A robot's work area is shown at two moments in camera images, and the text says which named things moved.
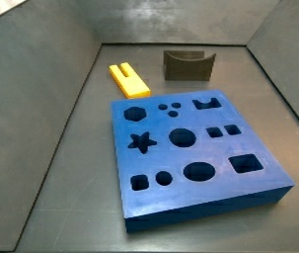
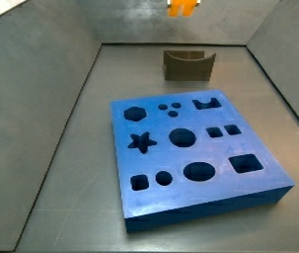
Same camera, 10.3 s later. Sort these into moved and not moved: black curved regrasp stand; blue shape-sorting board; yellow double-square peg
Moved: yellow double-square peg
Not moved: black curved regrasp stand; blue shape-sorting board
